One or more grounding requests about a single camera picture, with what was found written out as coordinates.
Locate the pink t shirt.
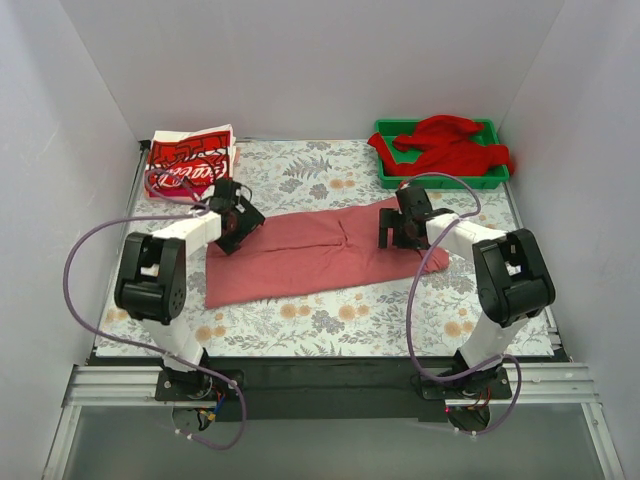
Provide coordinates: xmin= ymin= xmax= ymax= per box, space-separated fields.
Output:
xmin=204 ymin=197 xmax=423 ymax=309

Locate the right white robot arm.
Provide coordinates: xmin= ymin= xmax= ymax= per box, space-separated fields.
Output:
xmin=378 ymin=185 xmax=556 ymax=398

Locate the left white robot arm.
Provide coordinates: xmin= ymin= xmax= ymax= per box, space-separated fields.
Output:
xmin=114 ymin=178 xmax=265 ymax=400

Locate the red t shirt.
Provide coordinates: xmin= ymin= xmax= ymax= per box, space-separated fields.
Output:
xmin=368 ymin=115 xmax=515 ymax=177

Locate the folded red printed shirt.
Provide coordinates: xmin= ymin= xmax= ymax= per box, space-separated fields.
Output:
xmin=146 ymin=152 xmax=236 ymax=190

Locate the folded magenta shirt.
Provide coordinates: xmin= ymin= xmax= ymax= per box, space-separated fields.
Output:
xmin=145 ymin=185 xmax=214 ymax=200

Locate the floral patterned table mat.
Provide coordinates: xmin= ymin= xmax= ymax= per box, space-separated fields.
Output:
xmin=94 ymin=139 xmax=556 ymax=359

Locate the folded white shirt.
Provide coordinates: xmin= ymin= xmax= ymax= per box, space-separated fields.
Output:
xmin=149 ymin=124 xmax=237 ymax=166

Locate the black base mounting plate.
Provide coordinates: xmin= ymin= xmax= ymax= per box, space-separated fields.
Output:
xmin=155 ymin=357 xmax=512 ymax=429

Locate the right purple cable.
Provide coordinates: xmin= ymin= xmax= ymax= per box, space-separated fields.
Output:
xmin=399 ymin=172 xmax=524 ymax=437

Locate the purple cable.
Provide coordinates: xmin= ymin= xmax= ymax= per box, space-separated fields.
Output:
xmin=64 ymin=168 xmax=249 ymax=450
xmin=399 ymin=172 xmax=524 ymax=437

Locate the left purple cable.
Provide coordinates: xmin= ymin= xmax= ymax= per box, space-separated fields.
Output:
xmin=64 ymin=168 xmax=249 ymax=450

